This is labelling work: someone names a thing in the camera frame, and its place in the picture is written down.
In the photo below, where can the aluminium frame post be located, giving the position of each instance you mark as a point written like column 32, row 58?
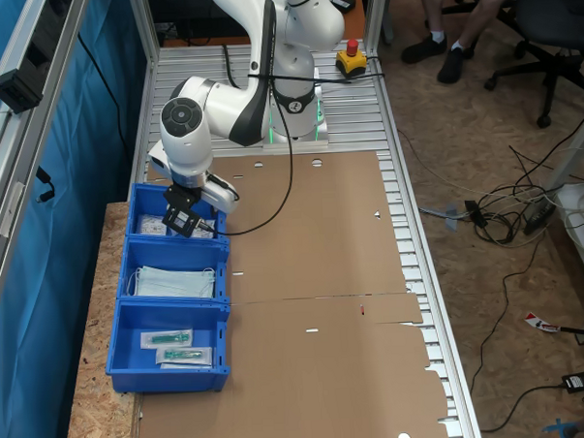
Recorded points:
column 375, row 11
column 145, row 22

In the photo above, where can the black power adapter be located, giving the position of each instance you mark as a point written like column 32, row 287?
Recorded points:
column 580, row 382

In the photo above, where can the black floor power strip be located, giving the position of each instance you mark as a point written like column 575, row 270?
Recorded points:
column 539, row 215

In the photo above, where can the clear packet with green part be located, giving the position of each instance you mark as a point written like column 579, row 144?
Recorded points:
column 166, row 339
column 184, row 355

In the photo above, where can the red and white label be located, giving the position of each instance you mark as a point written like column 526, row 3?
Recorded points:
column 539, row 322

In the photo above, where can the stack of face masks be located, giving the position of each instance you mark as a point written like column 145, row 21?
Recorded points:
column 173, row 282

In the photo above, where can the yellow emergency stop button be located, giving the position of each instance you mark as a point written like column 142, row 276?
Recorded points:
column 350, row 63

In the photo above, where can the grey tape piece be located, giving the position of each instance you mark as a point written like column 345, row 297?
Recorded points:
column 451, row 219

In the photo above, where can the black shoe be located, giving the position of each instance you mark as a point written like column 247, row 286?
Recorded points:
column 423, row 51
column 455, row 66

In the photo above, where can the flat clear packet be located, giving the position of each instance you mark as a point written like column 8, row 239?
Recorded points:
column 149, row 225

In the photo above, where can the silver power strip on beam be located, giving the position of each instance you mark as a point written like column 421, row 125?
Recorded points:
column 17, row 92

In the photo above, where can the chipboard wooden board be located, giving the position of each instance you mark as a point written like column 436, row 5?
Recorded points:
column 95, row 383

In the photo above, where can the brown cardboard sheet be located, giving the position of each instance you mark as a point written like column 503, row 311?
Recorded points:
column 321, row 227
column 280, row 399

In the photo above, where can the blue bin with masks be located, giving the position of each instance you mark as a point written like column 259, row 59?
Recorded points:
column 177, row 253

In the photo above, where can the person's leg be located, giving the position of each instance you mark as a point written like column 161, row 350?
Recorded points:
column 486, row 7
column 433, row 4

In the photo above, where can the blue bin with green packets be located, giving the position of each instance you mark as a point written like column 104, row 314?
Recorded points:
column 133, row 352

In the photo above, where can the long black zip tie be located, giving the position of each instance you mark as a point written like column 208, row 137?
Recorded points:
column 315, row 80

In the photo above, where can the blue tape cross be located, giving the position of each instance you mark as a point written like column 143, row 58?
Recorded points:
column 558, row 426

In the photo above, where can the black gripper camera with bracket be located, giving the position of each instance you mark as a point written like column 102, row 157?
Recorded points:
column 180, row 219

